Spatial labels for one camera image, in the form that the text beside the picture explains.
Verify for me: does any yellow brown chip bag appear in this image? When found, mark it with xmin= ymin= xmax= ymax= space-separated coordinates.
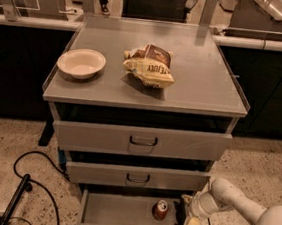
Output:
xmin=123 ymin=44 xmax=175 ymax=89

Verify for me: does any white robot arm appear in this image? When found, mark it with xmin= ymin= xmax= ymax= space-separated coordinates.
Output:
xmin=181 ymin=178 xmax=282 ymax=225

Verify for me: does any red coke can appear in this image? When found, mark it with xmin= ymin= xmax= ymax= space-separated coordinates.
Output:
xmin=152 ymin=200 xmax=169 ymax=221

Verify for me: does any grey drawer cabinet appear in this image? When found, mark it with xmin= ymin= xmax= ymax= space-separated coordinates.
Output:
xmin=43 ymin=17 xmax=249 ymax=192

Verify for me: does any grey top drawer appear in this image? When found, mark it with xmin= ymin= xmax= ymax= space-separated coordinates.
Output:
xmin=53 ymin=120 xmax=232 ymax=161

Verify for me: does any grey middle drawer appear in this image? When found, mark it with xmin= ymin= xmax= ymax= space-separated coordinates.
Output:
xmin=66 ymin=161 xmax=210 ymax=192

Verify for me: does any metal counter background right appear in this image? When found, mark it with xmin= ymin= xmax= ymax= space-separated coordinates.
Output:
xmin=226 ymin=0 xmax=282 ymax=42

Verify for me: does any grey drawer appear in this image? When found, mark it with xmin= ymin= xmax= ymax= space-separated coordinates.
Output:
xmin=66 ymin=161 xmax=210 ymax=192
xmin=67 ymin=185 xmax=186 ymax=225
xmin=53 ymin=120 xmax=232 ymax=161

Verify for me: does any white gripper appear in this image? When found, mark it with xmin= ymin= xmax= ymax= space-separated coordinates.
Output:
xmin=181 ymin=191 xmax=222 ymax=225

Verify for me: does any white bowl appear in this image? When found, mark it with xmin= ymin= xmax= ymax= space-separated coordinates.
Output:
xmin=57 ymin=49 xmax=106 ymax=80

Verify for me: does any grey bottom drawer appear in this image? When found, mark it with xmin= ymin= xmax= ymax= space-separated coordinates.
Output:
xmin=67 ymin=185 xmax=186 ymax=225

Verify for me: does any black floor cable left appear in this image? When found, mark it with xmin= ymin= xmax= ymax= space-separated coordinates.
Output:
xmin=0 ymin=147 xmax=74 ymax=225

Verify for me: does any black power strip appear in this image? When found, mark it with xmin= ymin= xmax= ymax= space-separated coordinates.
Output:
xmin=0 ymin=174 xmax=31 ymax=225

